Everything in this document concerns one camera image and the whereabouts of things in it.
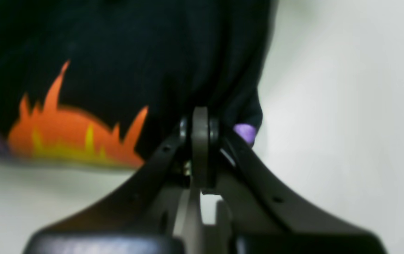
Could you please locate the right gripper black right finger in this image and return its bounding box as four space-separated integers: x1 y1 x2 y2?
201 108 386 254

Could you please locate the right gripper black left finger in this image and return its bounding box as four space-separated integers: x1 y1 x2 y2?
24 108 202 254

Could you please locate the black T-shirt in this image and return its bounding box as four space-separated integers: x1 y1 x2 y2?
0 0 275 168

